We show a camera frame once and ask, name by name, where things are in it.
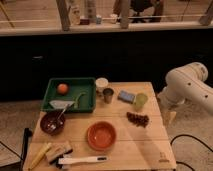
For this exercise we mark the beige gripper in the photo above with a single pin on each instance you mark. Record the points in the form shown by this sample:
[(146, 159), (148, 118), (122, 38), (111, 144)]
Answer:
[(168, 116)]

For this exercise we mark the dark red grape bunch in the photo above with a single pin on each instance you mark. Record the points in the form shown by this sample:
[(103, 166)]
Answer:
[(138, 120)]

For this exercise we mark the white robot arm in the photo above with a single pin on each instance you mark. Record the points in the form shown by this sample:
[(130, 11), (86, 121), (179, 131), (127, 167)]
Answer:
[(185, 83)]

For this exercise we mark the red bowl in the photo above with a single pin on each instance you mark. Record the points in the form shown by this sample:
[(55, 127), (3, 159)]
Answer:
[(101, 136)]

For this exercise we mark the dark brown bowl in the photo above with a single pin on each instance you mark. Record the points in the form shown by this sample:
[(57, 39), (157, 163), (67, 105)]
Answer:
[(47, 120)]

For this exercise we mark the yellow-green plastic cup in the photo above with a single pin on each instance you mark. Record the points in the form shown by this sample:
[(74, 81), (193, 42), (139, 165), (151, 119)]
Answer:
[(140, 101)]

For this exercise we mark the blue sponge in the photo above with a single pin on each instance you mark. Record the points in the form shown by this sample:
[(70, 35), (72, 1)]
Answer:
[(126, 97)]

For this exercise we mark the small metal cup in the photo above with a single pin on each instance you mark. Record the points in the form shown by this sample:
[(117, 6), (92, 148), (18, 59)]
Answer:
[(108, 95)]

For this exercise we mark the white cup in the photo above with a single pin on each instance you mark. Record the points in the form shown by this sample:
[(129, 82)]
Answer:
[(101, 84)]

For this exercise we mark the green bean pod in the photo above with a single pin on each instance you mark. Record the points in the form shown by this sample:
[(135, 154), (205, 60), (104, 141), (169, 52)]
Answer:
[(77, 99)]

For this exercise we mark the green plastic tray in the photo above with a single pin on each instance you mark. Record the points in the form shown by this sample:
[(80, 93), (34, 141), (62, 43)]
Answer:
[(76, 86)]

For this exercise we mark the orange fruit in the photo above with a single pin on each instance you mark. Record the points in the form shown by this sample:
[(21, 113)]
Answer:
[(62, 88)]

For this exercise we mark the white triangular paper piece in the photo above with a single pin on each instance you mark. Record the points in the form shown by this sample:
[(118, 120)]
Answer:
[(60, 104)]

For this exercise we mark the metal spoon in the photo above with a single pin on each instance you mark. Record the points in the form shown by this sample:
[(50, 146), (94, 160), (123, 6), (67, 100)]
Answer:
[(57, 121)]

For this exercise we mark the white handled brush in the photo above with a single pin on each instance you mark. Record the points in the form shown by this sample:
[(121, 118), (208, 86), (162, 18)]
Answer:
[(90, 159)]

